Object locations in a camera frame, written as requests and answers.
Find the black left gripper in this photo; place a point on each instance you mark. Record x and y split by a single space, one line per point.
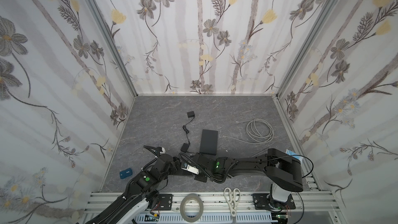
159 155

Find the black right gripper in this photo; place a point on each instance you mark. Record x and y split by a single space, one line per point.
200 160

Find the black power adapter with cable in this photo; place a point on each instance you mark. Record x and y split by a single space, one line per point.
185 148

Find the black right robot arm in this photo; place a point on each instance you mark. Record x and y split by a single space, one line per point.
284 170

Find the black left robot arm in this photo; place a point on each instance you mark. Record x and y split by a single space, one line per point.
140 191

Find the clear tape roll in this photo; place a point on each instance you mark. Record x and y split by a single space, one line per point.
191 208

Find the small blue box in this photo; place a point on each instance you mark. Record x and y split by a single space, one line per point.
125 173

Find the blue face mask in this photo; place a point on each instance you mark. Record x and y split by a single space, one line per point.
293 153

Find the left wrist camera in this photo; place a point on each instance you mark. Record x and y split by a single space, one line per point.
160 150

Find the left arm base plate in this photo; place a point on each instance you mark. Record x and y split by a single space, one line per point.
161 202

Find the white handled scissors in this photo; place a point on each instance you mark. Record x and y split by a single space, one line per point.
232 198

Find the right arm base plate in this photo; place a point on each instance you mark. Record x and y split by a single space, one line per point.
264 202

